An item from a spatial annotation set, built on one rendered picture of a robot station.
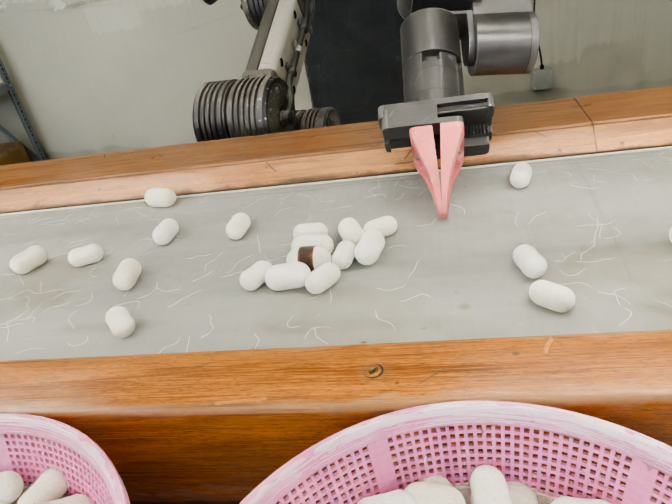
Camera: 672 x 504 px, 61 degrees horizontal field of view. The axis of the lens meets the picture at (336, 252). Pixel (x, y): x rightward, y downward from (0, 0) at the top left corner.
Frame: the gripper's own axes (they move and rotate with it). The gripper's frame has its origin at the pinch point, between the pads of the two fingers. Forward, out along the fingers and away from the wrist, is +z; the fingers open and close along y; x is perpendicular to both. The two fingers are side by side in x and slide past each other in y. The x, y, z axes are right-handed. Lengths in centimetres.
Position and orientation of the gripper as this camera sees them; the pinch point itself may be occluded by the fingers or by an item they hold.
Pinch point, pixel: (442, 207)
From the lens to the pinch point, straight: 51.8
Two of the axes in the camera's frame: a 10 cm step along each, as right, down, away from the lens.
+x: 2.0, 3.2, 9.3
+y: 9.8, -0.7, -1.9
